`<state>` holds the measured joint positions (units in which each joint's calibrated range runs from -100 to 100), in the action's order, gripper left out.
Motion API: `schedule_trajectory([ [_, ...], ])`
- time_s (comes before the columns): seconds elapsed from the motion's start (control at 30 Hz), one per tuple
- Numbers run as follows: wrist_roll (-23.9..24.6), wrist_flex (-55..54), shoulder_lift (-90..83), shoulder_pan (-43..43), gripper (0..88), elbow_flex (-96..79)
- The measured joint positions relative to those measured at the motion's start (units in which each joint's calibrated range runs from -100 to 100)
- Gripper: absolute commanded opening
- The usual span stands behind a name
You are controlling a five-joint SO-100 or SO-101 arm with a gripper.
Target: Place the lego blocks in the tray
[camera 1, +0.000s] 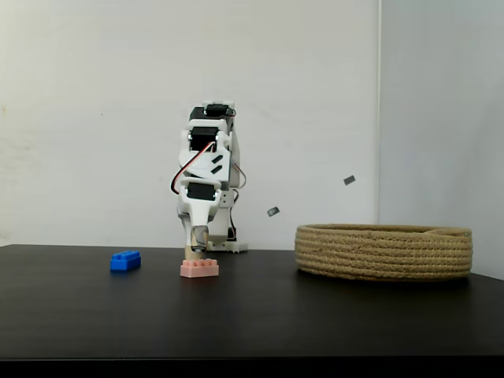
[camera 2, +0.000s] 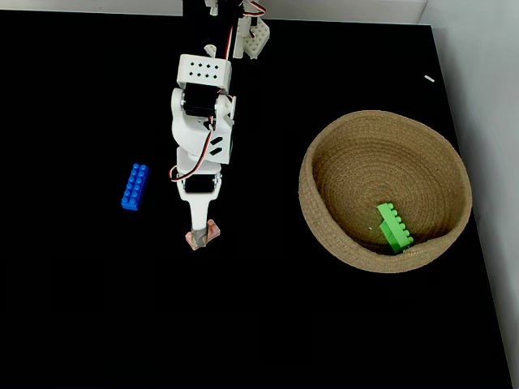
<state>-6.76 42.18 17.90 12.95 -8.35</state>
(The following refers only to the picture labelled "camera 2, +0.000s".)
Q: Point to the pink lego block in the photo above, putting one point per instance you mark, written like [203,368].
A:
[214,230]

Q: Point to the blue lego block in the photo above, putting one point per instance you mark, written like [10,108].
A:
[135,187]

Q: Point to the green lego block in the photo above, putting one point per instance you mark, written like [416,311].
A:
[393,229]

